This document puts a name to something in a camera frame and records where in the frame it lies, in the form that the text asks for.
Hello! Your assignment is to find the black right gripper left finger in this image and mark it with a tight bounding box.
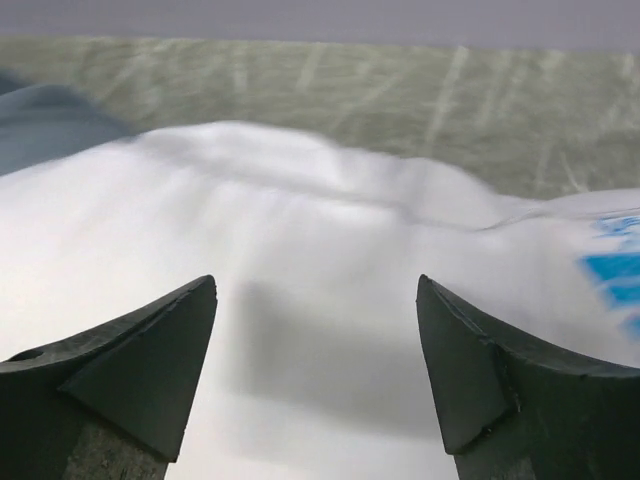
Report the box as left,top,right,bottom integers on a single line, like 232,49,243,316
1,275,217,479

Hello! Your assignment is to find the white pillow insert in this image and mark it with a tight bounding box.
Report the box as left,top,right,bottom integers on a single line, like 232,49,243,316
1,122,639,479

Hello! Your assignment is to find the blue patterned pillowcase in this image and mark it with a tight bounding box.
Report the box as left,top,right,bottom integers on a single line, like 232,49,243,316
1,71,134,175

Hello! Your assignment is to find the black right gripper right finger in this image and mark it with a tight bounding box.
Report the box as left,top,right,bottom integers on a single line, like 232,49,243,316
416,276,639,480

